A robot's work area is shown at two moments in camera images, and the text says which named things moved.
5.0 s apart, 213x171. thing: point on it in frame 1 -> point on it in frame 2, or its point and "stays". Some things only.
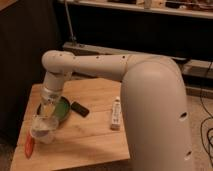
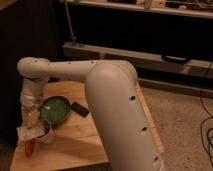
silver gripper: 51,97 -> 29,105
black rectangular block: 81,110 stays
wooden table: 95,132 stays
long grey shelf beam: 201,68 stays
